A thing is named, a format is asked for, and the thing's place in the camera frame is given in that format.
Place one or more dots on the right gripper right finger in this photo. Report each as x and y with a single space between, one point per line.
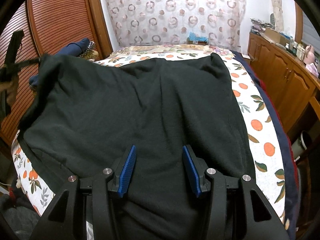
231 208

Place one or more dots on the orange print bed sheet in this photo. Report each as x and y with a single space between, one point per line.
260 129

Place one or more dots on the blue item in box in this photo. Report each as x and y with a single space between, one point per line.
196 39

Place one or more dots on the circle patterned sheer curtain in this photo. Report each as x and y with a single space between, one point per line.
160 22

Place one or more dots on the floral bed quilt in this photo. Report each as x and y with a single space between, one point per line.
177 48

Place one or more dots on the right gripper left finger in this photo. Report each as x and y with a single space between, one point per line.
90 199

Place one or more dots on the person left hand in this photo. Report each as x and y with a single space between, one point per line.
11 89

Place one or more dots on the beige side curtain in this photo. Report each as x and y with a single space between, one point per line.
278 15

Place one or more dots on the cardboard box on cabinet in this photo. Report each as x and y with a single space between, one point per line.
275 37

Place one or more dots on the wooden sideboard cabinet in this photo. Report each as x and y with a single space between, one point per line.
288 84

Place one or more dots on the pink kettle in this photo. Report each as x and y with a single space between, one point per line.
309 57

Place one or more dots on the black printed t-shirt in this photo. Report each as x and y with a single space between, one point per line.
137 119

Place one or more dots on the navy blue folded blanket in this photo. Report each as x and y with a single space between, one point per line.
76 49

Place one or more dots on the mustard yellow folded blanket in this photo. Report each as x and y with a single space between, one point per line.
90 55

